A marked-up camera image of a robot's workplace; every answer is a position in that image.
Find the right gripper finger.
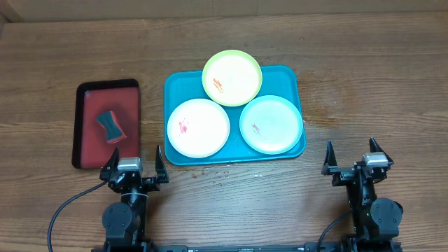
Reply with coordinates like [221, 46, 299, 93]
[323, 140, 337, 172]
[369, 137, 386, 155]

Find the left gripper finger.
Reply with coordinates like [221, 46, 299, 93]
[101, 148, 119, 173]
[155, 146, 167, 178]

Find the orange and green sponge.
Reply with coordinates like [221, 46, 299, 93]
[96, 111, 127, 144]

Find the white plastic plate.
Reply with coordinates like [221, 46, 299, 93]
[167, 99, 230, 158]

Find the green plastic plate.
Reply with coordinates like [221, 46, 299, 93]
[202, 50, 263, 106]

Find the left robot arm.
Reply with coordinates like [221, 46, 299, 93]
[99, 146, 169, 251]

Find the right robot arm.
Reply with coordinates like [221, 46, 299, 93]
[316, 137, 403, 251]

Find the red and black tray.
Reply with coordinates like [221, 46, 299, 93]
[71, 78, 141, 169]

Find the light blue plastic plate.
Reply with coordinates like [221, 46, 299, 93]
[239, 95, 304, 155]

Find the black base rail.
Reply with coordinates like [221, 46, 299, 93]
[91, 242, 403, 252]

